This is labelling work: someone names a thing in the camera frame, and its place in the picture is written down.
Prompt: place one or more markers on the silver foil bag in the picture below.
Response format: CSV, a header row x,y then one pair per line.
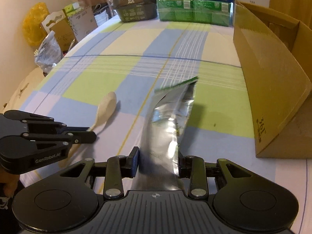
x,y
165,122

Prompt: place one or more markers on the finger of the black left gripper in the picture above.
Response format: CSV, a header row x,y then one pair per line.
x,y
39,122
74,137

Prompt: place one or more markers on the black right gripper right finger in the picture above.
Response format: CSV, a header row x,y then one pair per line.
x,y
197,171

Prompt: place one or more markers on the dark instant noodle bowl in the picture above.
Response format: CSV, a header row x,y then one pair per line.
x,y
135,10

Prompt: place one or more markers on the green tissue pack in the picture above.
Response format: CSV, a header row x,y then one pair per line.
x,y
198,11

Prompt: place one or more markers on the brown cardboard hanger box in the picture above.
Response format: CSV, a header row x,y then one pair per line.
x,y
59,24

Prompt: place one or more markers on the person hand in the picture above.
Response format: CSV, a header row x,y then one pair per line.
x,y
9,181

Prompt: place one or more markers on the cream plastic spoon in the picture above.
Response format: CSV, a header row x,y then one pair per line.
x,y
105,110

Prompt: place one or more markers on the grey cardboard sheet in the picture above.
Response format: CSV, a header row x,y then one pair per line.
x,y
82,22

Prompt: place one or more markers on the crumpled plastic bag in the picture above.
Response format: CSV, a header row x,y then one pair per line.
x,y
49,53

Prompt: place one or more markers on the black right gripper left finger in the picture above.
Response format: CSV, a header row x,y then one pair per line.
x,y
78,179

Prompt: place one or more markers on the yellow plastic bag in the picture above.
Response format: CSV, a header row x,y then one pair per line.
x,y
32,28

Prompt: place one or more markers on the green tissue boxes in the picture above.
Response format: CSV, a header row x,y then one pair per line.
x,y
72,7

